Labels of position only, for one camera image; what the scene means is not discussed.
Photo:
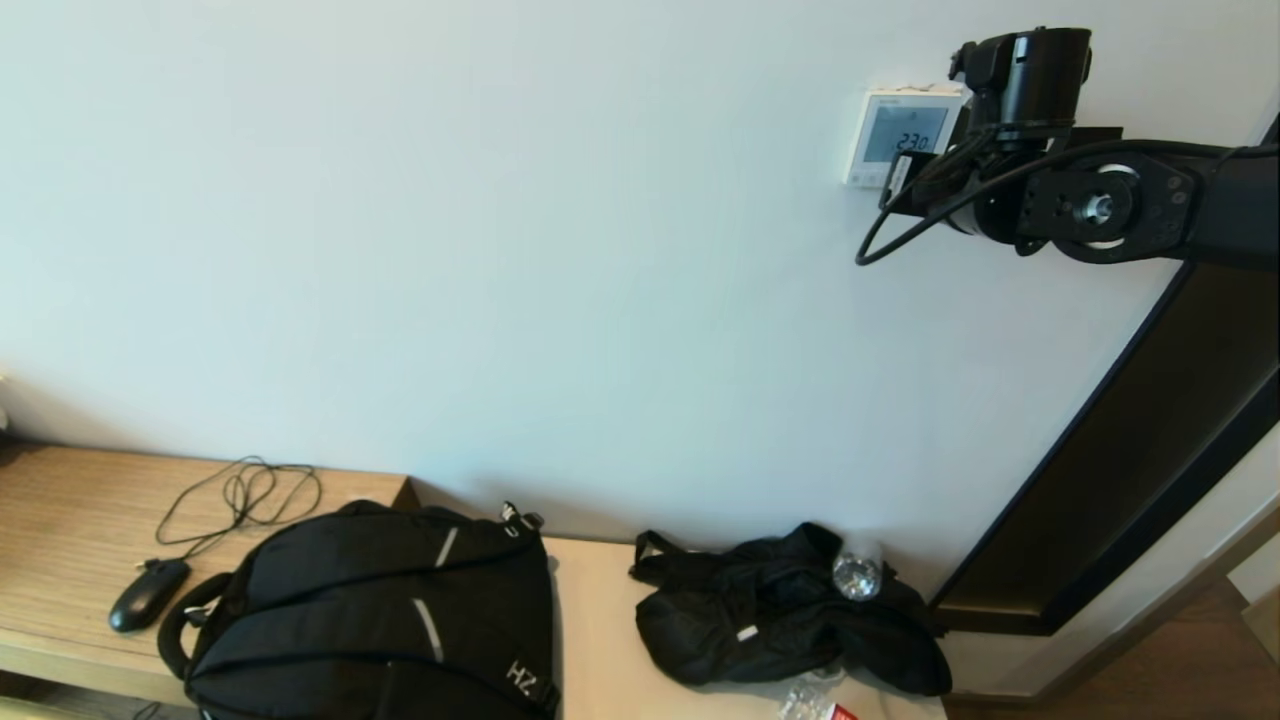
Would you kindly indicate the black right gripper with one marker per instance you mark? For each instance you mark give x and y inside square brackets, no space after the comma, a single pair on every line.
[985,200]

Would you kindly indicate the white wall thermostat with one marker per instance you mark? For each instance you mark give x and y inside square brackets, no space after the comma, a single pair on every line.
[878,120]

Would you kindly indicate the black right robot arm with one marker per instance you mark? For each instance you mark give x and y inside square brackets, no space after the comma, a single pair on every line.
[1150,205]

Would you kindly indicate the clear empty plastic bottle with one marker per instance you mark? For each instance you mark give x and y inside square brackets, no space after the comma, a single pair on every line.
[856,577]

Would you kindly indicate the black crumpled cloth bag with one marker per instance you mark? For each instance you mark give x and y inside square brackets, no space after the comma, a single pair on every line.
[740,610]

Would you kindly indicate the crumpled plastic wrapper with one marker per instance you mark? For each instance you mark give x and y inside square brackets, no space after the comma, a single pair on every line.
[805,705]

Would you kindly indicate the black backpack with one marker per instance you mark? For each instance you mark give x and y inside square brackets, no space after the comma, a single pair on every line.
[380,620]

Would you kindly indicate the black computer mouse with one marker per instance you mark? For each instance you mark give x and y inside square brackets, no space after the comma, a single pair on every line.
[148,596]

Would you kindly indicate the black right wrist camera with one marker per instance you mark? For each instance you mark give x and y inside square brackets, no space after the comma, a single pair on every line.
[1040,80]

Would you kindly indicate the dark brown door frame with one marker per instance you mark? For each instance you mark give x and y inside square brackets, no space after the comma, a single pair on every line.
[1150,450]

